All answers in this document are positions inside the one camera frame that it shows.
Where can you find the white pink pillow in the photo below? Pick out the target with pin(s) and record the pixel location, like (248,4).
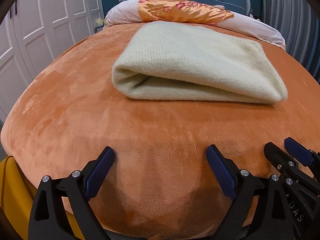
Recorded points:
(127,12)

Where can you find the orange floral satin pillow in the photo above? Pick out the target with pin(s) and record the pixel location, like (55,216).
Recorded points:
(182,11)

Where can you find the orange plush bed blanket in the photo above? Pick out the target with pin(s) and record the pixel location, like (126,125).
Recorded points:
(161,182)

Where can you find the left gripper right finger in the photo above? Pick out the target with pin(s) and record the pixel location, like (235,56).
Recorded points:
(259,208)

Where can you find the small bedside table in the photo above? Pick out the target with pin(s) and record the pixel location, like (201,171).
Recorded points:
(99,25)

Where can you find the white panelled wardrobe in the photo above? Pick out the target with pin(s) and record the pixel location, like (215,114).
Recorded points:
(34,33)

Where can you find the grey pleated curtain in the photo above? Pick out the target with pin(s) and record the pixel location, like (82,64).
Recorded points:
(299,25)

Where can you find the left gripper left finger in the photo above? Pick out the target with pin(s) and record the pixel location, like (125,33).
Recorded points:
(48,219)

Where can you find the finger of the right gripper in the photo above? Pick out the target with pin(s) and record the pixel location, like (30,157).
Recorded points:
(306,157)
(277,157)

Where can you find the cream knit cardigan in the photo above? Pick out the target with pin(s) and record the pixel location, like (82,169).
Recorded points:
(173,61)

